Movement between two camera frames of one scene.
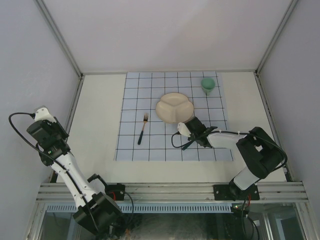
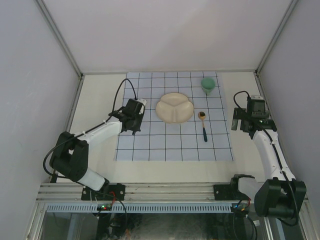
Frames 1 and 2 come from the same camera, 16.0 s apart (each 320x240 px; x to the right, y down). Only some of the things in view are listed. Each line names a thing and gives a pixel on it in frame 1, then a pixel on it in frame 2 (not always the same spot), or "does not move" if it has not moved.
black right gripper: (192, 137) to (239, 114)
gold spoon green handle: (186, 146) to (201, 116)
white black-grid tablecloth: (141, 135) does not move
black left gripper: (57, 125) to (137, 128)
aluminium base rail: (167, 192) does not move
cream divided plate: (174, 107) does not move
